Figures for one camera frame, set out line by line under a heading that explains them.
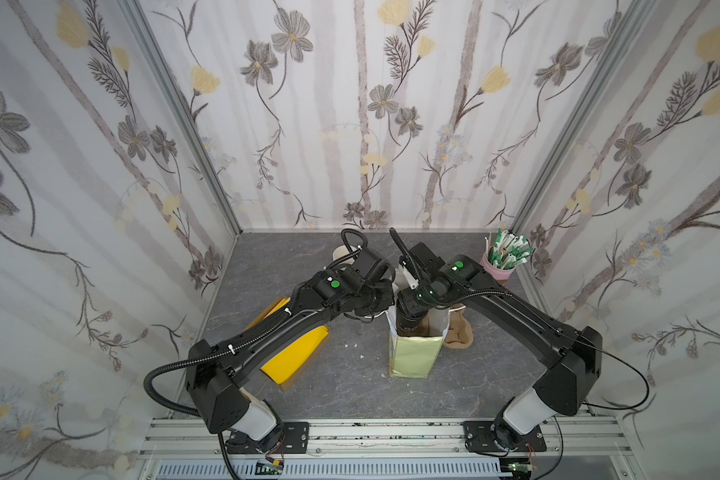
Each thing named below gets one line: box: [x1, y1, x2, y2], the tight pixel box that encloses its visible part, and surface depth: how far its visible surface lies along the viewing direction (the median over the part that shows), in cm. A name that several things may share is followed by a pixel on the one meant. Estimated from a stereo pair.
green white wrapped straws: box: [485, 227, 534, 270], surface depth 92 cm
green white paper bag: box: [385, 306, 450, 379], surface depth 72 cm
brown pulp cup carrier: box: [443, 303, 474, 349], surface depth 89 cm
